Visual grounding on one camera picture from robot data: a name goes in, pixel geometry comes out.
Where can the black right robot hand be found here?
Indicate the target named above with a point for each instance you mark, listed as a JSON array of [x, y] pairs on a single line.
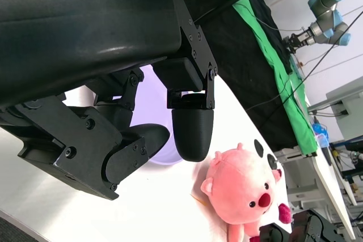
[[312, 228]]

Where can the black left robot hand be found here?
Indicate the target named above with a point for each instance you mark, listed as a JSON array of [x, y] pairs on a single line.
[[85, 26]]

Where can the pink plush doll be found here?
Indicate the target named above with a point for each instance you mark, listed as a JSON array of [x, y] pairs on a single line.
[[241, 185]]

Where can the grey blue background robot arm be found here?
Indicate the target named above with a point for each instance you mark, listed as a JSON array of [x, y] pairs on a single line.
[[326, 1]]

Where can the lavender plate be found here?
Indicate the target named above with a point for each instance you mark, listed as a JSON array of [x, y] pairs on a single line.
[[150, 100]]

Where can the white side desk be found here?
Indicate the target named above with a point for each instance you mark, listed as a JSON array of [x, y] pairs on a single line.
[[323, 176]]

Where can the black table grommet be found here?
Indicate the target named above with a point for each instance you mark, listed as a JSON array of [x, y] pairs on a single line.
[[271, 160], [258, 147]]

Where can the green cloth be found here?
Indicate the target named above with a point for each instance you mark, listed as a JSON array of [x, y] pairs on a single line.
[[297, 123]]

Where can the grey metal cabinet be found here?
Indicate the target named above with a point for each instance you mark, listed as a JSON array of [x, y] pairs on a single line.
[[350, 106]]

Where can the black backdrop cloth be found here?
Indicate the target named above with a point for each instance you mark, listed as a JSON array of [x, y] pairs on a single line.
[[241, 55]]

